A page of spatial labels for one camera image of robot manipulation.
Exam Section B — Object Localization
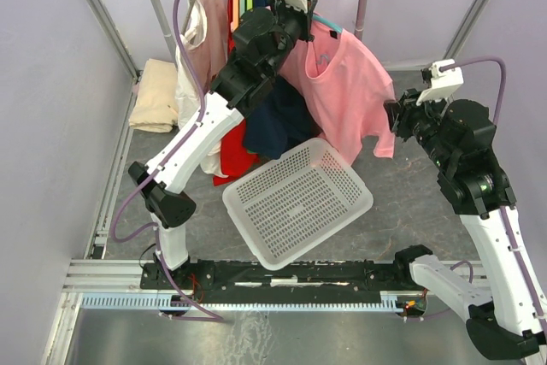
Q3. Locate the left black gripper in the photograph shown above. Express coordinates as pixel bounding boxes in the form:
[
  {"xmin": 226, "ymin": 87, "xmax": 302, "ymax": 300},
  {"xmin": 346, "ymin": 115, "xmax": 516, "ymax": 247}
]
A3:
[{"xmin": 263, "ymin": 0, "xmax": 316, "ymax": 78}]

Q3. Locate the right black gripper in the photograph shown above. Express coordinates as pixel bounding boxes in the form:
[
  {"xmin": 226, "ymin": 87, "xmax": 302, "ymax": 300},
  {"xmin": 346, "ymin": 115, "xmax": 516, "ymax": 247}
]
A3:
[{"xmin": 383, "ymin": 86, "xmax": 455, "ymax": 170}]

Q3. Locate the teal blue hanger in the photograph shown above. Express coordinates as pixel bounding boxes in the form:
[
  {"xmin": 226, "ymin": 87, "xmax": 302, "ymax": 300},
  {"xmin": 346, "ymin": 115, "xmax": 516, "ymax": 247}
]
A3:
[{"xmin": 311, "ymin": 0, "xmax": 344, "ymax": 38}]

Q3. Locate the pink t shirt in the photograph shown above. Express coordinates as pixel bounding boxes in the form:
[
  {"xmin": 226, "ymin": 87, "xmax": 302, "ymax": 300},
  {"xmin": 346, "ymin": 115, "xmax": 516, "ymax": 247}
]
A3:
[{"xmin": 280, "ymin": 21, "xmax": 395, "ymax": 164}]

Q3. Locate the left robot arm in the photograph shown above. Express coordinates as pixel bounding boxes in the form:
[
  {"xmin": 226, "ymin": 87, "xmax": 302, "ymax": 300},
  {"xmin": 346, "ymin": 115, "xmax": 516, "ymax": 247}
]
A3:
[{"xmin": 129, "ymin": 0, "xmax": 317, "ymax": 288}]

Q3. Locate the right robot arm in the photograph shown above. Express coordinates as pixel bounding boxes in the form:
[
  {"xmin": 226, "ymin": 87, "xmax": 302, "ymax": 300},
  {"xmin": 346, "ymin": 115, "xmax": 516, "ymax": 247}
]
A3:
[{"xmin": 384, "ymin": 90, "xmax": 546, "ymax": 364}]

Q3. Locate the orange hanger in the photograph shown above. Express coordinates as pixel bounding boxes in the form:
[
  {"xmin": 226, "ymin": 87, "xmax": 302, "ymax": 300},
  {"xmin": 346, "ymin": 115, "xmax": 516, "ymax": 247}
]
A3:
[{"xmin": 229, "ymin": 0, "xmax": 239, "ymax": 32}]

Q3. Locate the navy blue t shirt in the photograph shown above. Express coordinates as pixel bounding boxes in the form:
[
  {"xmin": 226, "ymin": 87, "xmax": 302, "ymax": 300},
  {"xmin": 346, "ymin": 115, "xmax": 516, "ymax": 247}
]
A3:
[{"xmin": 236, "ymin": 0, "xmax": 320, "ymax": 159}]

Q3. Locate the white t shirt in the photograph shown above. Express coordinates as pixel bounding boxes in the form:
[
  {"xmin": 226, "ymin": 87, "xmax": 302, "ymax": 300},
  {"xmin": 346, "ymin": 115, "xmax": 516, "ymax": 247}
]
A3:
[{"xmin": 174, "ymin": 0, "xmax": 232, "ymax": 178}]

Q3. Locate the grey hanger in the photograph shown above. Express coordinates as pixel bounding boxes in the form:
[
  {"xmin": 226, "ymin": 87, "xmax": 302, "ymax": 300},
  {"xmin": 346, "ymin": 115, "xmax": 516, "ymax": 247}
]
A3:
[{"xmin": 180, "ymin": 0, "xmax": 196, "ymax": 35}]

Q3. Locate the red t shirt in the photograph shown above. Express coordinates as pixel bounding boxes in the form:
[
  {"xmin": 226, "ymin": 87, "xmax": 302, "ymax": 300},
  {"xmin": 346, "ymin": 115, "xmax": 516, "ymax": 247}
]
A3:
[{"xmin": 214, "ymin": 0, "xmax": 258, "ymax": 185}]

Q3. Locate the white plastic basket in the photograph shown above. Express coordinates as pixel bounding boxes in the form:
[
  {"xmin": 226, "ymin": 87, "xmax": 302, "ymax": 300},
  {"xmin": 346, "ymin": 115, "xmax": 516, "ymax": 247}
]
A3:
[{"xmin": 222, "ymin": 138, "xmax": 373, "ymax": 271}]

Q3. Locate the folded beige cloth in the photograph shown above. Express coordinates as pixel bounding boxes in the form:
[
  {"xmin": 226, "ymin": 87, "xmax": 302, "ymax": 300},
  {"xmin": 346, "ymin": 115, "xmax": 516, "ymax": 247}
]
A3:
[{"xmin": 129, "ymin": 59, "xmax": 178, "ymax": 133}]

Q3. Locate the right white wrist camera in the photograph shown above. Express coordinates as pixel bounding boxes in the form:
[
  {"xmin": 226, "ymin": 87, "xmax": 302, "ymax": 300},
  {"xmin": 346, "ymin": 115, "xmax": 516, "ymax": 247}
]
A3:
[{"xmin": 416, "ymin": 59, "xmax": 464, "ymax": 105}]

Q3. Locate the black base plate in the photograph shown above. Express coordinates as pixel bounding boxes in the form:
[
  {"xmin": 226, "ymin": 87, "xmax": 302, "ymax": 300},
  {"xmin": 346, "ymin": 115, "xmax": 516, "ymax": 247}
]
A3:
[{"xmin": 140, "ymin": 258, "xmax": 428, "ymax": 304}]

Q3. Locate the light blue cable duct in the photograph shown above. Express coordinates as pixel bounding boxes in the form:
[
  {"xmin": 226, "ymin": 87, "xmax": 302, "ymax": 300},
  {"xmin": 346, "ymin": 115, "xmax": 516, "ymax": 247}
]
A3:
[{"xmin": 79, "ymin": 292, "xmax": 403, "ymax": 314}]

